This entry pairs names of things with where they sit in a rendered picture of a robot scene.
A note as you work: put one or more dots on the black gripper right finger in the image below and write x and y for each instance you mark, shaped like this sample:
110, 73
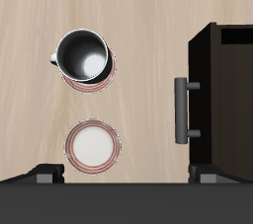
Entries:
206, 173

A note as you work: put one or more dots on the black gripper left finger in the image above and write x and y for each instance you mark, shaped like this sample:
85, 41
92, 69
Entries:
46, 172

